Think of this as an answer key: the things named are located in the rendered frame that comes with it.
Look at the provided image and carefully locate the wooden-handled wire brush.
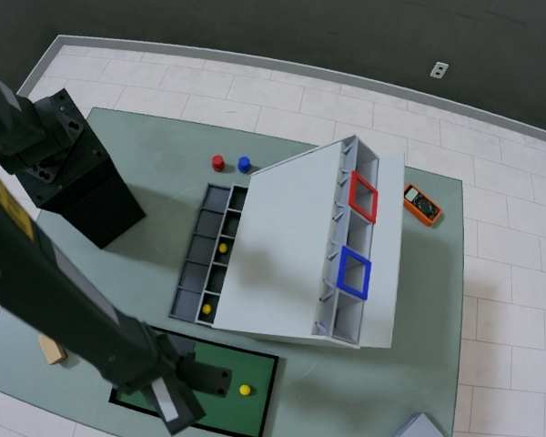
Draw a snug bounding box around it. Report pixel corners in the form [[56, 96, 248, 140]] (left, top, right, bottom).
[[39, 331, 67, 365]]

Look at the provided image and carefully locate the red plug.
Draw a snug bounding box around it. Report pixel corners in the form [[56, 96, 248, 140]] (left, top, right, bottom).
[[212, 155, 225, 171]]

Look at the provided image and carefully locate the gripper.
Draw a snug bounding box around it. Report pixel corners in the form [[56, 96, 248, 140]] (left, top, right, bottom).
[[170, 333, 197, 359]]

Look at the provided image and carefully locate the orange digital multimeter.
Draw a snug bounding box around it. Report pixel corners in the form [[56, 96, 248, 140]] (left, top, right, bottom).
[[403, 183, 442, 227]]

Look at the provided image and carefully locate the red funnel rim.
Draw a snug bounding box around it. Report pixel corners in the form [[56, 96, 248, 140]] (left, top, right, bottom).
[[348, 170, 379, 224]]

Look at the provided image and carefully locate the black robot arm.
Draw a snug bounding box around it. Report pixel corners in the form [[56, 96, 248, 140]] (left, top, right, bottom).
[[0, 78, 233, 435]]

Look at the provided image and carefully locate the blue funnel band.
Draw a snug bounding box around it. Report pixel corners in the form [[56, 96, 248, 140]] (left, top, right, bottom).
[[336, 246, 371, 300]]

